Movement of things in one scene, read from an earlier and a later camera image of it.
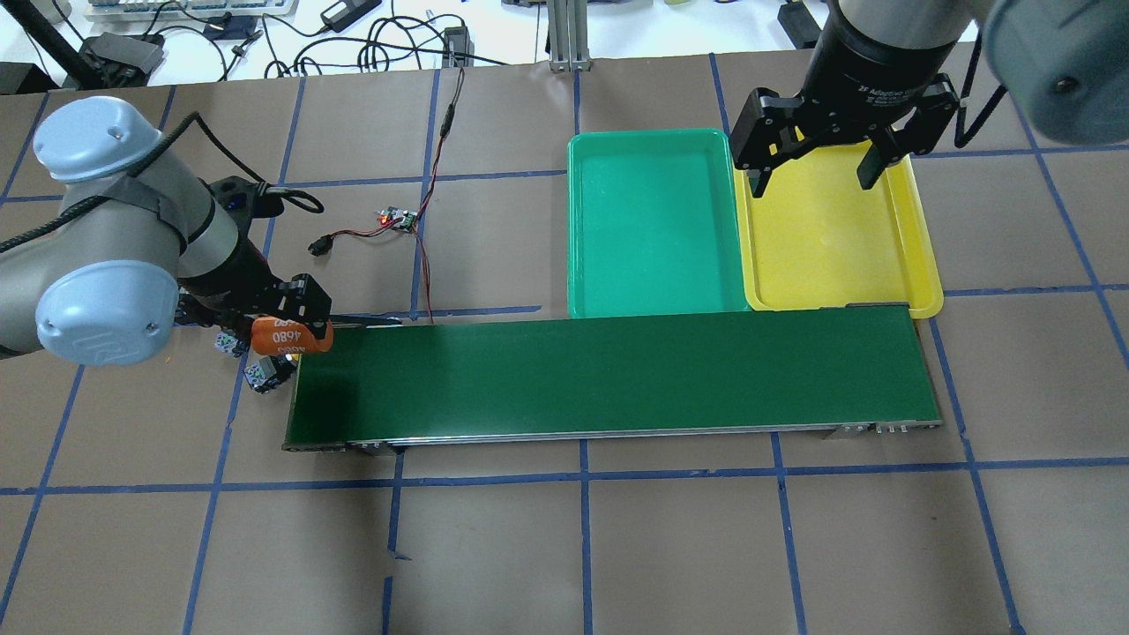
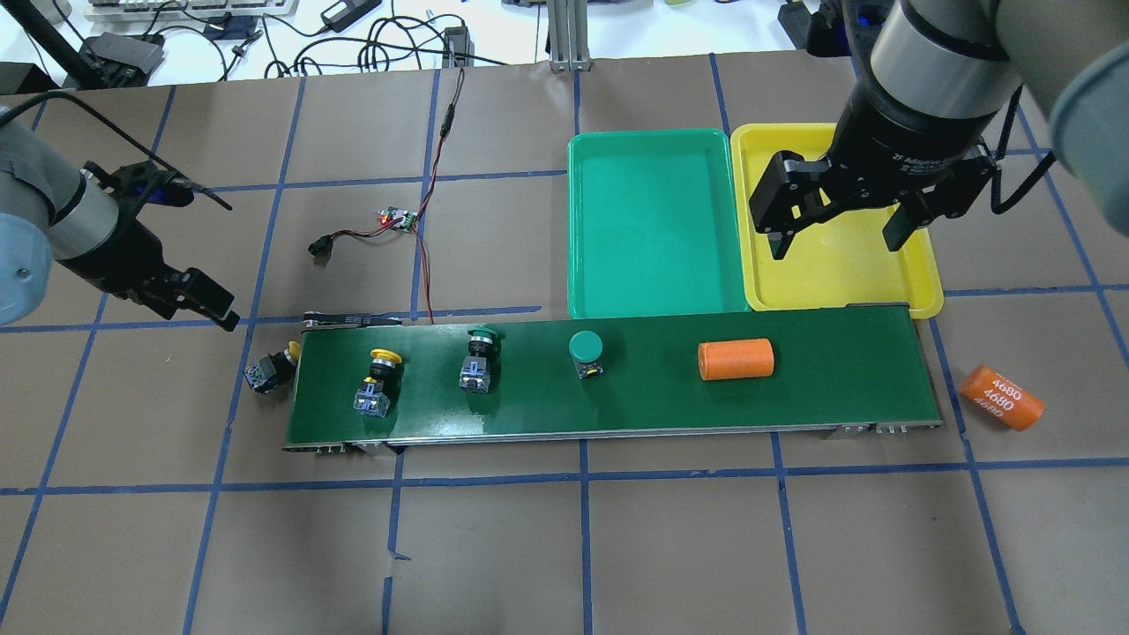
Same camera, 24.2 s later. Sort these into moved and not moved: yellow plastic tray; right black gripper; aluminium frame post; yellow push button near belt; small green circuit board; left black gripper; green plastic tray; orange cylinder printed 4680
Moved: orange cylinder printed 4680; left black gripper; right black gripper
Not moved: aluminium frame post; small green circuit board; green plastic tray; yellow plastic tray; yellow push button near belt
